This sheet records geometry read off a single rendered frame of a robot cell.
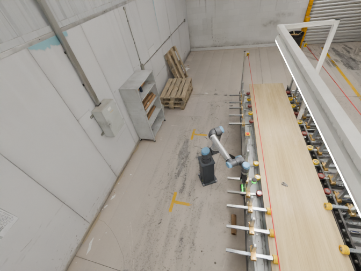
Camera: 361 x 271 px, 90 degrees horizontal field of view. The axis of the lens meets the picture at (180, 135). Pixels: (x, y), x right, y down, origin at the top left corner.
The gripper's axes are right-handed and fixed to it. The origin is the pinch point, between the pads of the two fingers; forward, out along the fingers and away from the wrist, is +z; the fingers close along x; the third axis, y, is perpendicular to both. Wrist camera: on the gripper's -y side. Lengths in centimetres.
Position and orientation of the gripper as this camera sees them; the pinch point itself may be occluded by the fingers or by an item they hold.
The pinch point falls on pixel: (243, 182)
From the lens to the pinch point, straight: 266.8
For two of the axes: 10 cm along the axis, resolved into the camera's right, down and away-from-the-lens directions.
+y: 2.1, -7.0, 6.8
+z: 1.2, 7.1, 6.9
